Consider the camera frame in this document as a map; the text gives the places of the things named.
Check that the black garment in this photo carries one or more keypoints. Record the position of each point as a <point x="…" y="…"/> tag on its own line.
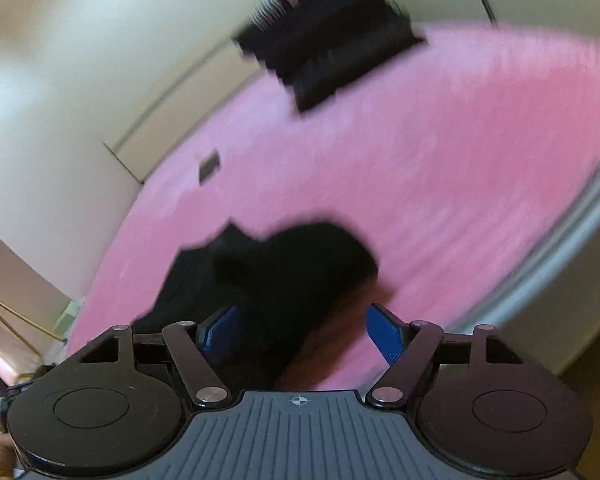
<point x="275" y="285"/>

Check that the stack of folded dark clothes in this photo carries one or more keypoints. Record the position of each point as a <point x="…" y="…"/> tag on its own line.
<point x="330" y="30"/>

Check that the small dark flat object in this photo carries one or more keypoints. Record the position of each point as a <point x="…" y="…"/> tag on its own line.
<point x="209" y="166"/>

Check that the gold metal rod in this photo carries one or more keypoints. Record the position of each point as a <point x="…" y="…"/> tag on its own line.
<point x="15" y="314"/>

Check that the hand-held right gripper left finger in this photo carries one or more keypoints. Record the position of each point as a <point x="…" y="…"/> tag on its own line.
<point x="221" y="331"/>

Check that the pink fluffy blanket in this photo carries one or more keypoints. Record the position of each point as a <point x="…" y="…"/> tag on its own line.
<point x="430" y="170"/>

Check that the pale green box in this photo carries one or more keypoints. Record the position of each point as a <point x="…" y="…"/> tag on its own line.
<point x="68" y="319"/>

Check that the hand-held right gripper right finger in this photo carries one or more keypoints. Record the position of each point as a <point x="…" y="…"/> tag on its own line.
<point x="386" y="334"/>

